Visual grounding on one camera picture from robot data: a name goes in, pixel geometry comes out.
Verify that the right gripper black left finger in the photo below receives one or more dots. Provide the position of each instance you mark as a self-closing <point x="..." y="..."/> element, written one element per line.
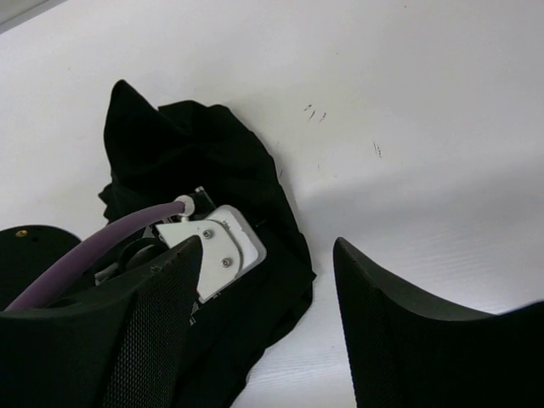
<point x="118" y="344"/>

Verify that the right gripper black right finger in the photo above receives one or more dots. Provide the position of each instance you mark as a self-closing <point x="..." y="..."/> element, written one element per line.
<point x="409" y="348"/>

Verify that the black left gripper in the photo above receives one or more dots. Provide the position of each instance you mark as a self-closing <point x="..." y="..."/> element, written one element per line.
<point x="28" y="250"/>

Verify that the black pleated skirt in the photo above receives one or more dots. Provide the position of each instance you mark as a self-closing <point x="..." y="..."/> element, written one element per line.
<point x="159" y="153"/>

